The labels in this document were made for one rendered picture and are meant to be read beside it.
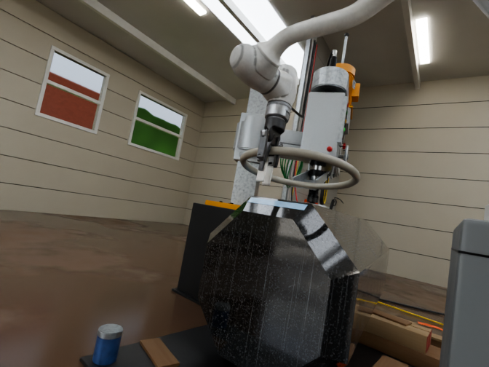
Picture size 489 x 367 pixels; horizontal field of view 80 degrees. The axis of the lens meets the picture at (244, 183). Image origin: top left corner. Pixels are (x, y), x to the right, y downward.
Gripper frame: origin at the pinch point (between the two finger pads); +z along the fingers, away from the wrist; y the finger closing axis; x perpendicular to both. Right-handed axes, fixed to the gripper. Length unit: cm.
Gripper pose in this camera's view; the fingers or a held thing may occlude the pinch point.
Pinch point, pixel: (264, 174)
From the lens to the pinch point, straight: 101.1
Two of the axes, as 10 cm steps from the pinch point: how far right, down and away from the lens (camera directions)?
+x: -8.1, -0.7, 5.8
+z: -2.2, 9.6, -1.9
